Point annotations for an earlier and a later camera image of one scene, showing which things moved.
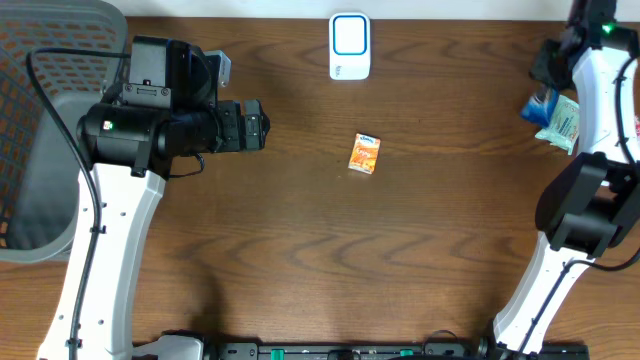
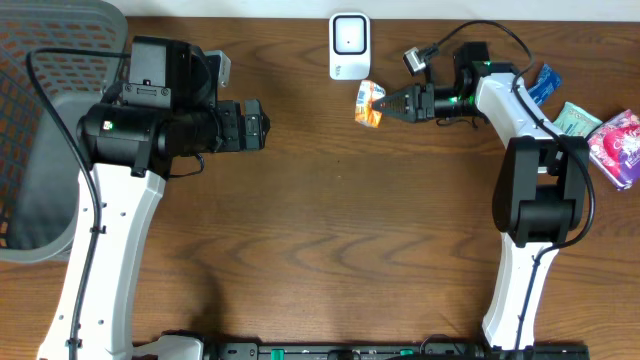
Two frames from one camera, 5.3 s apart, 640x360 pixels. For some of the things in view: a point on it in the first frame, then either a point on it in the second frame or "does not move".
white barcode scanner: x=349 y=46 does not move
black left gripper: x=252 y=125 does not move
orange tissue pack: x=364 y=153 -> x=368 y=91
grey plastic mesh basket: x=39 y=171 does not move
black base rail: x=380 y=351 does not move
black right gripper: x=540 y=68 -> x=419 y=103
